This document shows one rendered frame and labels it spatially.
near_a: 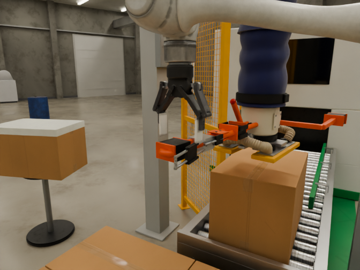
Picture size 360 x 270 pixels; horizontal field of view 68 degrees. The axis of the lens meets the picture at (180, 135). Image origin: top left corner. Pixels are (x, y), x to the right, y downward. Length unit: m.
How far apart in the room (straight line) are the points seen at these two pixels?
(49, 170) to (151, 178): 0.81
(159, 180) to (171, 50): 1.72
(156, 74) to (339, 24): 1.64
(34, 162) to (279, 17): 2.06
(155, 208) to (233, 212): 1.20
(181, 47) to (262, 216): 0.91
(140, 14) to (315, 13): 0.38
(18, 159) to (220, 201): 1.64
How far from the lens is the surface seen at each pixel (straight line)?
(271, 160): 1.14
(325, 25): 0.71
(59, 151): 2.22
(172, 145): 0.76
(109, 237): 1.63
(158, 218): 2.51
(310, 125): 1.27
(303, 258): 1.58
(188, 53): 0.74
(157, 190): 2.39
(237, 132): 1.04
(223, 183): 1.36
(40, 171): 2.36
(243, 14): 0.61
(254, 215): 1.38
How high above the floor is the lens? 1.43
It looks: 13 degrees down
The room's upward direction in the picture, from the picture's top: straight up
